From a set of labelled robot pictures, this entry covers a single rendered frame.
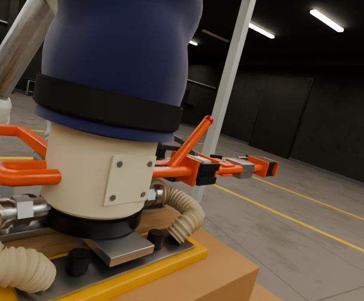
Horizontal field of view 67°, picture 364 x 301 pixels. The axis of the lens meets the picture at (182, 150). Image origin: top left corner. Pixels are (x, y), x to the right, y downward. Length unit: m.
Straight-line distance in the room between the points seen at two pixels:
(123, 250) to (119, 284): 0.04
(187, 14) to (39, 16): 0.76
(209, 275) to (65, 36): 0.42
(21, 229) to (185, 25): 0.37
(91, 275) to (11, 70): 0.87
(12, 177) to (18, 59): 0.78
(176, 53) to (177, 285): 0.34
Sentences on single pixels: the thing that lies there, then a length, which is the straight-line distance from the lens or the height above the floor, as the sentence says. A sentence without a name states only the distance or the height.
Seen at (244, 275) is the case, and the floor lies 0.94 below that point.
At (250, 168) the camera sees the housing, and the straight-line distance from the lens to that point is 0.83.
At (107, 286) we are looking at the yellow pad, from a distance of 0.41.
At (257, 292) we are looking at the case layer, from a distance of 1.32.
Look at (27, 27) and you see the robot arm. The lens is 1.13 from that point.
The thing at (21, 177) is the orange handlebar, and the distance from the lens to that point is 0.40.
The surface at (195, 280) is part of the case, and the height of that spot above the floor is 0.95.
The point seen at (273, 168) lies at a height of 1.08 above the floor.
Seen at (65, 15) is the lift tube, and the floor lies 1.29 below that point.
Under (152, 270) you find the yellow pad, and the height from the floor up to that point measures 0.96.
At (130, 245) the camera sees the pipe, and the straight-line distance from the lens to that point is 0.44.
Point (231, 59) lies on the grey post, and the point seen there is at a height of 1.89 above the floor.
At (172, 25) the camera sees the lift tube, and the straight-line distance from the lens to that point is 0.40.
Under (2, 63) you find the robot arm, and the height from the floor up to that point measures 1.20.
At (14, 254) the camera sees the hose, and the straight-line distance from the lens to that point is 0.36.
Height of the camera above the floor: 1.21
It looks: 9 degrees down
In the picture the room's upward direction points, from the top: 14 degrees clockwise
